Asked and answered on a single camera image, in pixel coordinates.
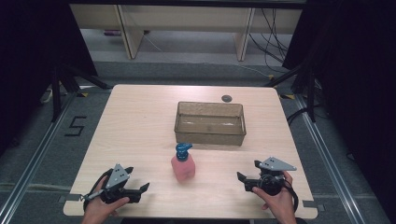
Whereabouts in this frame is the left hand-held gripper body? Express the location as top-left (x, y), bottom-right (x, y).
top-left (81, 163), bottom-right (141, 205)

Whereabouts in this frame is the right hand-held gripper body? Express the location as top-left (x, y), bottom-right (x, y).
top-left (244, 156), bottom-right (298, 197)

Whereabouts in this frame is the pink bottle with blue pump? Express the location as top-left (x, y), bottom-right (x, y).
top-left (170, 142), bottom-right (196, 183)

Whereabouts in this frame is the clear brown plastic bin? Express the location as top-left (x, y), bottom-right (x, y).
top-left (173, 101), bottom-right (248, 147)

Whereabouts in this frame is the person's right hand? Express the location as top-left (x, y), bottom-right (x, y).
top-left (251, 170), bottom-right (297, 224)

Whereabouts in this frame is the person's left hand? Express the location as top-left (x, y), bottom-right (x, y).
top-left (81, 175), bottom-right (131, 224)

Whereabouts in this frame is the black metal stand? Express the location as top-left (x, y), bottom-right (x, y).
top-left (263, 60), bottom-right (318, 123)
top-left (50, 63), bottom-right (114, 123)

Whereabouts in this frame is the dark curtain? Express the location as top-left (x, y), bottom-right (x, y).
top-left (281, 0), bottom-right (396, 218)
top-left (0, 0), bottom-right (99, 157)

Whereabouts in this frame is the beige wooden desk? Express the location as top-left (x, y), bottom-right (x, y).
top-left (68, 3), bottom-right (304, 62)

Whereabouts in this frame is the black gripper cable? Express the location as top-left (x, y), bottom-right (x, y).
top-left (281, 178), bottom-right (300, 214)
top-left (82, 168), bottom-right (114, 213)

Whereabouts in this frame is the metal floor rail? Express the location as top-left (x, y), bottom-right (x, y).
top-left (0, 92), bottom-right (78, 224)
top-left (293, 94), bottom-right (366, 224)

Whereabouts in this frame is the black floor cable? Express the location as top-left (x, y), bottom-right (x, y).
top-left (286, 105), bottom-right (328, 126)

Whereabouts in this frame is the bundle of black cables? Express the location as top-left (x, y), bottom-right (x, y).
top-left (247, 7), bottom-right (290, 74)

